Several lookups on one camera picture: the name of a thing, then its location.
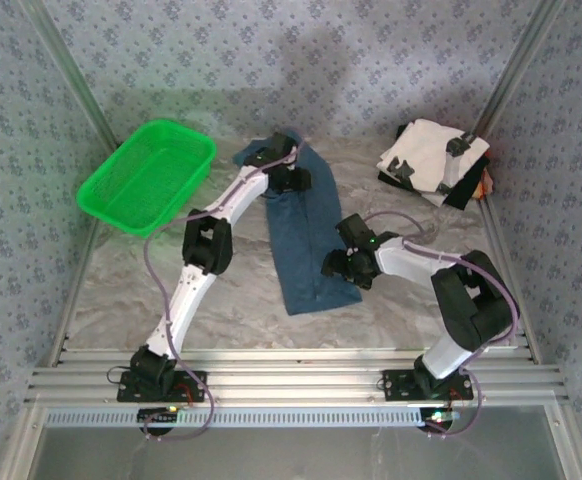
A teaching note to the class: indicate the blue t-shirt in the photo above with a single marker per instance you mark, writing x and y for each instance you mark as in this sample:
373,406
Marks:
306,250

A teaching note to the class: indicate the green plastic basket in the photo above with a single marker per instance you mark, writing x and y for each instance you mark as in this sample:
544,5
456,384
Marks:
146,180

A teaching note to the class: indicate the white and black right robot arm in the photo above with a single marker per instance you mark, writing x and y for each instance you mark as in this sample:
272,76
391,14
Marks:
471,300

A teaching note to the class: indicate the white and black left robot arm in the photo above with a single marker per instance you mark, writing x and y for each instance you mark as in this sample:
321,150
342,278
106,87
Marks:
191,300

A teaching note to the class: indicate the white t-shirt with black print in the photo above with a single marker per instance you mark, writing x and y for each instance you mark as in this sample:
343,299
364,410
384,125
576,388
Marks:
426,150

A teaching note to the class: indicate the red folded t-shirt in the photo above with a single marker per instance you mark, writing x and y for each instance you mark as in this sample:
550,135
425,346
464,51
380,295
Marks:
486,187

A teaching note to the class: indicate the small circuit board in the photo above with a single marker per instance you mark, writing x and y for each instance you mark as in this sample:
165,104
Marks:
158,415
438,416

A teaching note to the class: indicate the grey metal panel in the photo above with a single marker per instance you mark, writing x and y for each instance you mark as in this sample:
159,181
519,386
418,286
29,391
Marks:
296,455

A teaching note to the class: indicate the aluminium rail beam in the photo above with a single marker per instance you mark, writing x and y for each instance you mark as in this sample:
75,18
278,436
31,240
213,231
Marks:
296,380

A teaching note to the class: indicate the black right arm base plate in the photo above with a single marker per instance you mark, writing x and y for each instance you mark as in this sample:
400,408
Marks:
401,387

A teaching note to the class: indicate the aluminium table side rail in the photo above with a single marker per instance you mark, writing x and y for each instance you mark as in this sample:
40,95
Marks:
73,295
494,235

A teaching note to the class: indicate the aluminium frame post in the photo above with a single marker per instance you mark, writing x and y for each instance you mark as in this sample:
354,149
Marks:
72,70
516,70

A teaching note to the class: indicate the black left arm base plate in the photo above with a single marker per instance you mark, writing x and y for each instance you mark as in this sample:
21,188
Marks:
136,392

